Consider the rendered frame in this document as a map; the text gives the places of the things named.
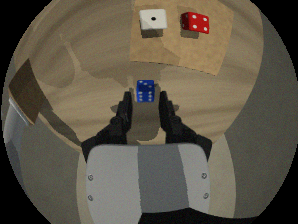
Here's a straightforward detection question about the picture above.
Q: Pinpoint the blue die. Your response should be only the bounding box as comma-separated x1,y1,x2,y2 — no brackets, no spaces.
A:
136,80,155,102

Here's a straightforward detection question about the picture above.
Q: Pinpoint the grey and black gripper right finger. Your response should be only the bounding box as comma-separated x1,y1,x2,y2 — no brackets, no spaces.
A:
159,91,212,162

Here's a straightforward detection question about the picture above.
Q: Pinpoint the brown mat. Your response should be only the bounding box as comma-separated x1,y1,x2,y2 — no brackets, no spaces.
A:
130,0,234,76

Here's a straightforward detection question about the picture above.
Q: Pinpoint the white die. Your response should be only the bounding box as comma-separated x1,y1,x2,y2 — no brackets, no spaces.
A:
139,9,167,30

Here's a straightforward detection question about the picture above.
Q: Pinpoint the red die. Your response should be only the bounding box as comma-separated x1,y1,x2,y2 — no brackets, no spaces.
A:
181,12,209,34

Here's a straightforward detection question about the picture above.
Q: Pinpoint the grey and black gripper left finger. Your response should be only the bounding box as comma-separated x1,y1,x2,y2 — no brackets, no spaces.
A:
81,91,133,164

